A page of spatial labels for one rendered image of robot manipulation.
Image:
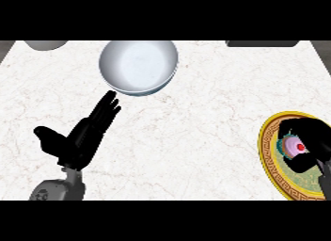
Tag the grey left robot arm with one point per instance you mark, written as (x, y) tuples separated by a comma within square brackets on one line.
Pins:
[(62, 188)]

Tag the pink frosted cupcake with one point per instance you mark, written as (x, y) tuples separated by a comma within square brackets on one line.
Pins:
[(293, 146)]

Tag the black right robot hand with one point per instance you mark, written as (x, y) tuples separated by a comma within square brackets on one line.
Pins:
[(320, 138)]

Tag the yellow rimmed patterned plate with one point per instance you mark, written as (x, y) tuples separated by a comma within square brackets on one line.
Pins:
[(277, 160)]

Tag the white bowl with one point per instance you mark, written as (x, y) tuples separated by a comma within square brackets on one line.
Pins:
[(138, 67)]

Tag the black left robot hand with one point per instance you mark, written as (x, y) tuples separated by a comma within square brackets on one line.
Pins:
[(84, 138)]

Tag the dark grey flat object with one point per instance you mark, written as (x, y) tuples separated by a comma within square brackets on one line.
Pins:
[(261, 43)]

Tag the pale grey round object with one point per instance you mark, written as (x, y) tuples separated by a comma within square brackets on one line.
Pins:
[(44, 44)]

